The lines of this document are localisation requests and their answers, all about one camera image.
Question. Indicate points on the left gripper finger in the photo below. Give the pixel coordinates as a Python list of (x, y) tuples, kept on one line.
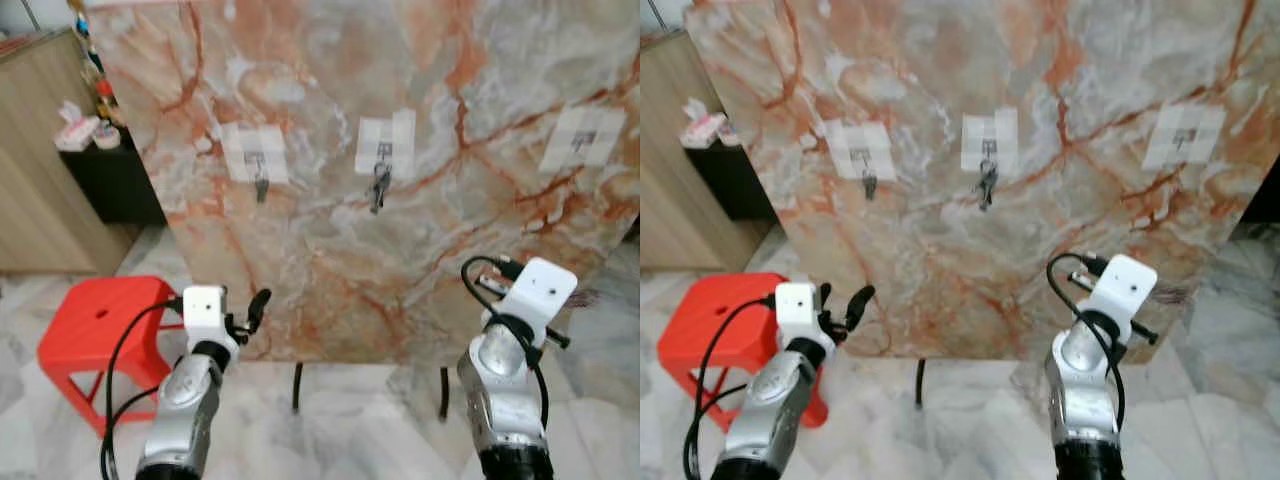
[(861, 302), (260, 305)]

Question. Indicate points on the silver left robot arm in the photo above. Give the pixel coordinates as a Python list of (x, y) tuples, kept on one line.
[(185, 410), (770, 410)]

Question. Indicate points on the taped metal hook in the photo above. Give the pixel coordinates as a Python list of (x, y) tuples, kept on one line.
[(385, 145), (861, 150), (990, 142), (1184, 135), (256, 152), (583, 137)]

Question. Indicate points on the black board stand leg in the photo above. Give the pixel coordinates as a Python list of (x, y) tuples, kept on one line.
[(920, 382), (444, 392), (297, 385)]

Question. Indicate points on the red plastic stool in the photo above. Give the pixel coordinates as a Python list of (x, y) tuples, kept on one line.
[(100, 320), (720, 320)]

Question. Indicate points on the small key bunch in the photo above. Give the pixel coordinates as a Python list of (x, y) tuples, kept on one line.
[(869, 184), (261, 188)]

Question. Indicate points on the light wooden cabinet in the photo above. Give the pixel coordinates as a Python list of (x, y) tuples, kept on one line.
[(40, 170), (670, 190)]

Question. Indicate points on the orange marble board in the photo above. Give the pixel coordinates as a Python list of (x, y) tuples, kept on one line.
[(1000, 250), (400, 250)]

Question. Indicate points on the large key bunch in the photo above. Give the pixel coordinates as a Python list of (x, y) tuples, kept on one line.
[(987, 186), (379, 188)]

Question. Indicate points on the black sideboard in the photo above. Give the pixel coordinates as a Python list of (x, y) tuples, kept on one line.
[(115, 185), (735, 190)]

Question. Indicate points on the floral tissue pack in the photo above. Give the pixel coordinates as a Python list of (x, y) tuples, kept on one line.
[(703, 127), (76, 128)]

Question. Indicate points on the white tape roll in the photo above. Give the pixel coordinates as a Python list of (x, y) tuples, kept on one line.
[(106, 138)]

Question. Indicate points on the clear jar with red lid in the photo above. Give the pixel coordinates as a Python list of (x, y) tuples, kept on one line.
[(110, 105)]

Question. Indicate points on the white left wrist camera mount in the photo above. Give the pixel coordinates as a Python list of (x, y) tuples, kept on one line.
[(797, 308), (203, 310)]

